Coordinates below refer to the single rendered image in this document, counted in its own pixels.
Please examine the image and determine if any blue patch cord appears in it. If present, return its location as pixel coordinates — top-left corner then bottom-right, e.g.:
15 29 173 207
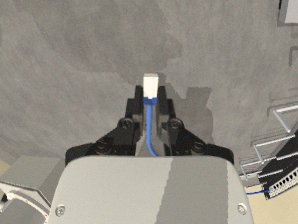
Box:
146 105 265 195

